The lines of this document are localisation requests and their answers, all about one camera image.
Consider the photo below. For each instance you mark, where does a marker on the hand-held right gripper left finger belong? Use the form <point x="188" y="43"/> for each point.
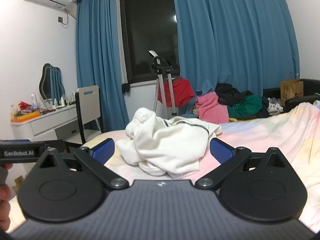
<point x="103" y="150"/>

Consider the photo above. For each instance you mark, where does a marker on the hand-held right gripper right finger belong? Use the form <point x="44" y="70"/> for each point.
<point x="220" y="151"/>

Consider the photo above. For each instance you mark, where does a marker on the white pants with striped trim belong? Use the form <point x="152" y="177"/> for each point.
<point x="165" y="142"/>

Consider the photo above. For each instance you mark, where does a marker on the black clothes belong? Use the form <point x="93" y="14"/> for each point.
<point x="232" y="93"/>

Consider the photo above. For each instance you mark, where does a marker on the person's left hand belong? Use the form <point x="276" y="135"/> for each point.
<point x="4" y="205"/>

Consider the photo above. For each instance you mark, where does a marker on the orange box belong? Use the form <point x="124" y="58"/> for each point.
<point x="25" y="117"/>

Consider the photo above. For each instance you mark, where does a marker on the white dressing table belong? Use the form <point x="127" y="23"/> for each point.
<point x="47" y="123"/>

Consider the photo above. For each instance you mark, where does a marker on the pink garment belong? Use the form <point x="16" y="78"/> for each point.
<point x="211" y="107"/>

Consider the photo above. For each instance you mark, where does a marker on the grey and black chair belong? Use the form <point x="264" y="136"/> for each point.
<point x="87" y="105"/>

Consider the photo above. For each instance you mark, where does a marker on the pastel patterned bed cover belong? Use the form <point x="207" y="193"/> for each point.
<point x="270" y="135"/>

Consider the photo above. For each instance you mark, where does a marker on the white spray bottle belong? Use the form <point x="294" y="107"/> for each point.
<point x="33" y="101"/>

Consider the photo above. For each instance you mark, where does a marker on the green garment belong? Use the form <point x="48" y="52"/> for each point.
<point x="250" y="106"/>

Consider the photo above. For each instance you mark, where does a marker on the blue denim garment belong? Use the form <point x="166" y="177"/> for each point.
<point x="188" y="107"/>

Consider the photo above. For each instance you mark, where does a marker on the white patterned cloth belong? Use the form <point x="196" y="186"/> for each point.
<point x="275" y="106"/>

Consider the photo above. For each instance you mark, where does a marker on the red garment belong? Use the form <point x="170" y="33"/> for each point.
<point x="182" y="90"/>

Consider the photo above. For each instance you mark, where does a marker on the wavy framed mirror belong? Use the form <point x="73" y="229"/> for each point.
<point x="50" y="82"/>

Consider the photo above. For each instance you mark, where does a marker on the standing garment steamer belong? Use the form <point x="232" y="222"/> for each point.
<point x="166" y="90"/>

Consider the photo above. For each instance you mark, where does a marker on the blue curtain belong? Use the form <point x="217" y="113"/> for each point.
<point x="100" y="62"/>
<point x="232" y="35"/>

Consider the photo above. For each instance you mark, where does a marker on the brown paper bag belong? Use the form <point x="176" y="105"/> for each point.
<point x="291" y="91"/>

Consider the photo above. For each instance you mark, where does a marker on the black sofa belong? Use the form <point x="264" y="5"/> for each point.
<point x="307" y="90"/>

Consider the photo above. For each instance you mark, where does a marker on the dark window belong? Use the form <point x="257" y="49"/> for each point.
<point x="147" y="35"/>

